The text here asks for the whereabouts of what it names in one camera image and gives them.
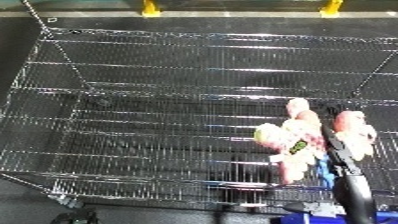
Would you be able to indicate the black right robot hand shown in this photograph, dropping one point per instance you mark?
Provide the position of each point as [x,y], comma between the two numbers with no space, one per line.
[353,200]

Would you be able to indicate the pink soft toy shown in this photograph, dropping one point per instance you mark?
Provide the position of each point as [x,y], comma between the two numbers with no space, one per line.
[302,133]

